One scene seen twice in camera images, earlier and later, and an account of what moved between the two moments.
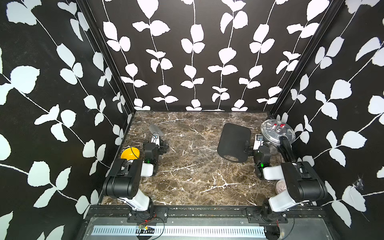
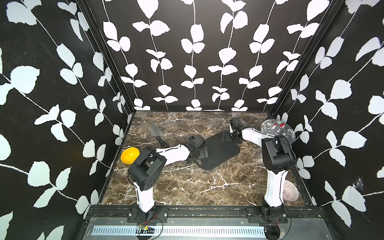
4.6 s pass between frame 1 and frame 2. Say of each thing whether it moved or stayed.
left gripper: moved
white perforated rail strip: stayed
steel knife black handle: stayed
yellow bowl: stayed
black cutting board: moved
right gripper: moved
